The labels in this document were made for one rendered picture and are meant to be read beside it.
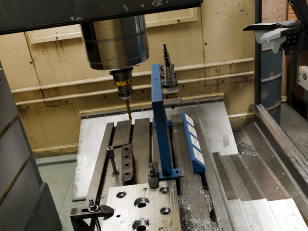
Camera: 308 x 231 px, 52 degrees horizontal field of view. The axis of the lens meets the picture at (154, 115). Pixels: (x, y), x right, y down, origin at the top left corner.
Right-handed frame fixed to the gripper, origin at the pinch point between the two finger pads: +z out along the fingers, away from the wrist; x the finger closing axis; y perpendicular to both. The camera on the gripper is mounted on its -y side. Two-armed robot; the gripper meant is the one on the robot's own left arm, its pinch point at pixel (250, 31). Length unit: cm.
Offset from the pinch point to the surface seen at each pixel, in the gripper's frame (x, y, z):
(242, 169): 35, 72, -7
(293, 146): 38, 65, -32
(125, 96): -12.0, 9.6, 36.3
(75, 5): -22.4, -15.2, 41.6
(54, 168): 81, 87, 100
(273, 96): 183, 104, -78
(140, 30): -14.8, -7.3, 29.9
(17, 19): -22, -14, 54
